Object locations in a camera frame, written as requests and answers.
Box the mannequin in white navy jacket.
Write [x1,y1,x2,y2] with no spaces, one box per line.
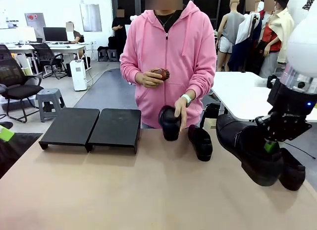
[227,0,264,73]

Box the grey wall panel red sign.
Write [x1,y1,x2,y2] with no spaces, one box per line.
[24,12,47,27]

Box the mannequin red top cream jacket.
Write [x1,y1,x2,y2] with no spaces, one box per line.
[259,0,295,76]

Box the person's left forearm pink sleeve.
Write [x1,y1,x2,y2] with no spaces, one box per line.
[183,71,216,103]

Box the person in pink hoodie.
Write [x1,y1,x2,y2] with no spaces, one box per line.
[119,0,217,129]

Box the white air purifier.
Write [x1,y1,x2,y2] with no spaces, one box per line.
[69,59,88,92]

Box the white monitor back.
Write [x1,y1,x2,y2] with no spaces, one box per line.
[16,26,38,44]

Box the black backpack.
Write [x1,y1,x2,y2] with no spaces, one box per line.
[107,35,120,51]

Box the white office desk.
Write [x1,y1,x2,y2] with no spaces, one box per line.
[4,42,91,76]

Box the grey plastic stool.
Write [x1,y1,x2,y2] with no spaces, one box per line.
[36,88,65,123]

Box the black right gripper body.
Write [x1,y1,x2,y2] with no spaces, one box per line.
[266,78,317,142]

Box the person's right hand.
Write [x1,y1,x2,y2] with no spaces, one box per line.
[135,70,163,88]

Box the seated person at desk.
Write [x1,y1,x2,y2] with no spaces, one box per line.
[65,21,82,44]

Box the white work table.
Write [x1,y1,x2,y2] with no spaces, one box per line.
[210,71,317,123]

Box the standing person in black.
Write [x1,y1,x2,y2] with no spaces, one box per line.
[111,9,128,63]

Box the black shoe stand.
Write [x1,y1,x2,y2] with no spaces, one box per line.
[39,107,101,153]
[88,108,142,155]

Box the black floor cable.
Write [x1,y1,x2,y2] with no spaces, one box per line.
[282,140,317,160]

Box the silver wall panel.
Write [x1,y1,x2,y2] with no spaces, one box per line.
[79,3,103,32]

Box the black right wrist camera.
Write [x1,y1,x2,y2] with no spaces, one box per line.
[255,115,272,128]

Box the mannequin in grey tank top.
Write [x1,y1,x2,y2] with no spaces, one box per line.
[214,0,247,72]

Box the brown wooden shoe brush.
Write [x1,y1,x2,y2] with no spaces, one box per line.
[151,68,170,81]

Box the small black leather loafer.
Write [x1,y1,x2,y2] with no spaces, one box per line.
[158,105,183,142]
[187,124,213,162]

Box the large black leather shoe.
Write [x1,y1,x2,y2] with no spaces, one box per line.
[215,114,284,187]
[278,147,306,191]

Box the black mesh office chair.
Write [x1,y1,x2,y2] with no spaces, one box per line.
[0,58,45,123]

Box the black computer monitor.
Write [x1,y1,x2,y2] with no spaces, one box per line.
[43,26,69,44]

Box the person's right forearm pink sleeve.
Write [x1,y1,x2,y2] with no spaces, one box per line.
[119,58,146,85]

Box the person's left hand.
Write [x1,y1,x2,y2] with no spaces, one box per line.
[174,98,191,132]

